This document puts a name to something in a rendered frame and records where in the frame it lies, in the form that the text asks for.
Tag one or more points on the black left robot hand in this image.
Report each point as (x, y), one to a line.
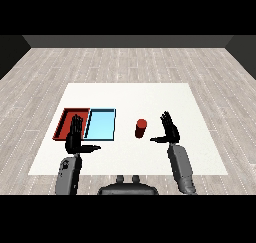
(73, 141)

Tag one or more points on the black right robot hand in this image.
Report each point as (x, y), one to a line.
(170, 132)

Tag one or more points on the shallow red open box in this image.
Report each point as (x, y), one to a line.
(66, 124)

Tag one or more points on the small red can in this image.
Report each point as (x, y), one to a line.
(140, 128)

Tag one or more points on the shallow light blue open box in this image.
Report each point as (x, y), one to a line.
(100, 124)

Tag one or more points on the dark grey robot body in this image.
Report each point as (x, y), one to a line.
(127, 188)

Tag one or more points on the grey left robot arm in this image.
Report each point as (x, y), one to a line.
(68, 175)

